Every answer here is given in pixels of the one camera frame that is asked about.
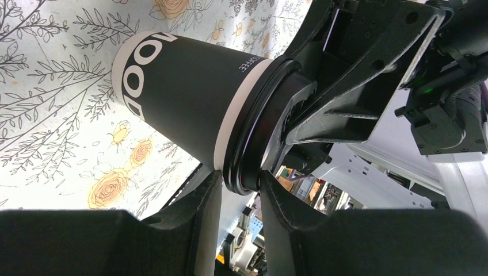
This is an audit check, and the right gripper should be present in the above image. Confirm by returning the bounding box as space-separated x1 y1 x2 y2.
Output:
285 1 487 156

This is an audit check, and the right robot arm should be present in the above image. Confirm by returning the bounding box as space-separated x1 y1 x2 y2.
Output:
285 1 487 229

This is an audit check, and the black plastic cup lid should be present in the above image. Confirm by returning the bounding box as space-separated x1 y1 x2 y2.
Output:
223 56 317 196

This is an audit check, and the floral table mat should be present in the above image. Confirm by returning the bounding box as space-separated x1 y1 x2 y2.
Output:
1 0 311 219

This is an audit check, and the black paper coffee cup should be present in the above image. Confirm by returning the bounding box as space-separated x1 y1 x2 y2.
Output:
111 31 271 170

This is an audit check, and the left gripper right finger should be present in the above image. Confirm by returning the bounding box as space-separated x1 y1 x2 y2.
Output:
260 171 487 275

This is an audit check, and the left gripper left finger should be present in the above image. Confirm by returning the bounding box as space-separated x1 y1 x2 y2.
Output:
1 170 222 275

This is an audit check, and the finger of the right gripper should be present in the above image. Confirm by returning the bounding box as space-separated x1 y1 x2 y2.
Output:
284 1 382 99

